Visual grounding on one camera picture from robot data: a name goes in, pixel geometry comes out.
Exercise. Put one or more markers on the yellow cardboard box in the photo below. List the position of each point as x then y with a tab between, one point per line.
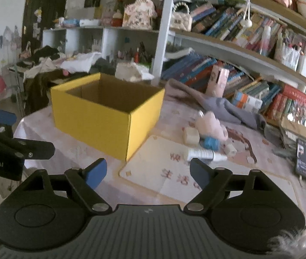
88	124

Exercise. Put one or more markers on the pink upright carton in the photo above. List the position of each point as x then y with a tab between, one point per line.
217	81

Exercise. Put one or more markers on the white cubby shelf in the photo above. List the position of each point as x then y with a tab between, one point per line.
88	36

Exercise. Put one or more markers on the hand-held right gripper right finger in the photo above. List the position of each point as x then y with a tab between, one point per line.
197	172

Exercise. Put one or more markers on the white tissue bag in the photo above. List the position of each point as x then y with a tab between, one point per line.
127	70

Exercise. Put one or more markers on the dark green cloth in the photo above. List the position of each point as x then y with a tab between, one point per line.
104	65

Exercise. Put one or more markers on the white printed mat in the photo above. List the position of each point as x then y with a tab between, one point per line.
155	170

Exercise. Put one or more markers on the white cube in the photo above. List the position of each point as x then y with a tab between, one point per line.
190	135

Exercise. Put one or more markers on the row of colourful books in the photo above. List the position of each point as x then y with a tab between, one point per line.
223	24

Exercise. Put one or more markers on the grey and pink cloth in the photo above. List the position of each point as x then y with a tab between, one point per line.
223	108

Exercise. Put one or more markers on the row of red-spined books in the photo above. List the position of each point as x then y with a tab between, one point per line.
271	97

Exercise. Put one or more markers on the red round doll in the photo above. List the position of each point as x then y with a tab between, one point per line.
116	19

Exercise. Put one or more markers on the cream quilted handbag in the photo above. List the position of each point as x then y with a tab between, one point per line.
181	19

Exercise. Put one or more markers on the blue packet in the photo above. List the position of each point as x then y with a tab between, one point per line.
211	142

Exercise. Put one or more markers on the pink plush toy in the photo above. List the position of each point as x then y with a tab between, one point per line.
212	126

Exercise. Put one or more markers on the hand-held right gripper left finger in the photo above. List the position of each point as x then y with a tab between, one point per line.
97	171

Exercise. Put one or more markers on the floral fabric bag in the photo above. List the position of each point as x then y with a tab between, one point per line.
138	13

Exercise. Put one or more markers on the white cloth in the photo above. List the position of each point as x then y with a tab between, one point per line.
77	62

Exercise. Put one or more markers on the brown garment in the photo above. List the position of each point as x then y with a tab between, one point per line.
37	86

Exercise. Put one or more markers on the grey fluffy fur trim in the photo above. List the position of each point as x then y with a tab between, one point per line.
298	237

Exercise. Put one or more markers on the flat cardboard piece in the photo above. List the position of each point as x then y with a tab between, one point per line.
297	129

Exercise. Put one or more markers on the red bottle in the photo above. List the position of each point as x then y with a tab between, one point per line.
136	55

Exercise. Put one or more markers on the white bookshelf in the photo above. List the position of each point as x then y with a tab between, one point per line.
163	27

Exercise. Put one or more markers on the thick dark-covered book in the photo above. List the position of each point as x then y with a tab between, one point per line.
177	51

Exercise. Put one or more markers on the white tube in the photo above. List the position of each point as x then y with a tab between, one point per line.
201	155

